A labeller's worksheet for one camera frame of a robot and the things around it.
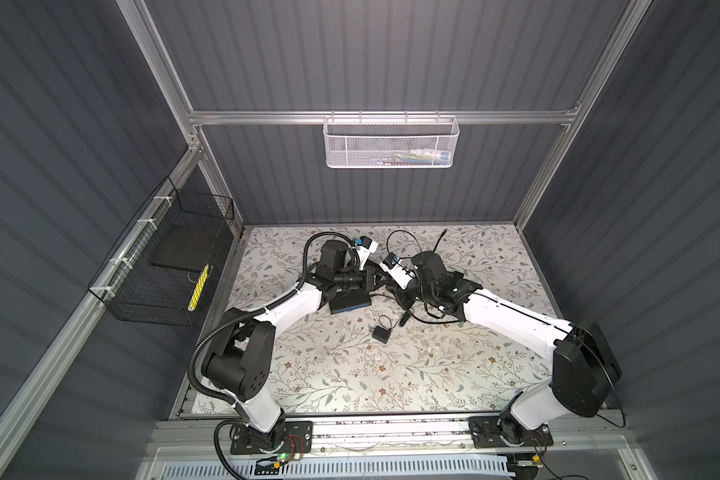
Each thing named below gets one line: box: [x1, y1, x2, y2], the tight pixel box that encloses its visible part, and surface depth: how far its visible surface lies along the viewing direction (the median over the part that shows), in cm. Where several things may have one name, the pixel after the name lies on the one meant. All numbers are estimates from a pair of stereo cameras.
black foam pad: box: [149, 223, 224, 271], surface depth 77 cm
